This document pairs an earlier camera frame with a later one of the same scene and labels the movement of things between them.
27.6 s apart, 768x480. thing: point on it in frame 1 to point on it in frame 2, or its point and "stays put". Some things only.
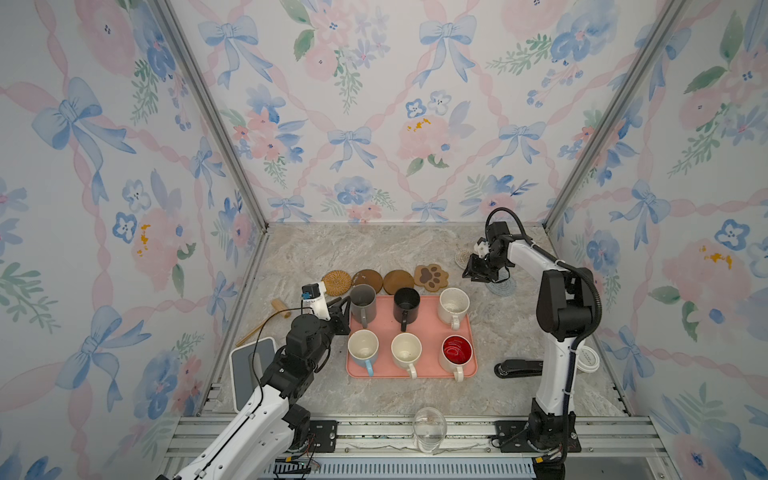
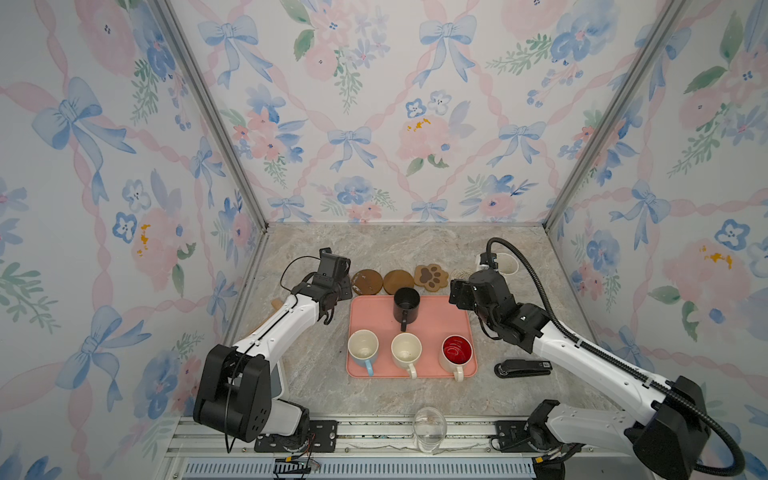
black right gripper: [473, 272] to [462, 290]
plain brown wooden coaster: [397, 279] stays put
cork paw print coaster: [432, 277] stays put
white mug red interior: [456, 352] stays put
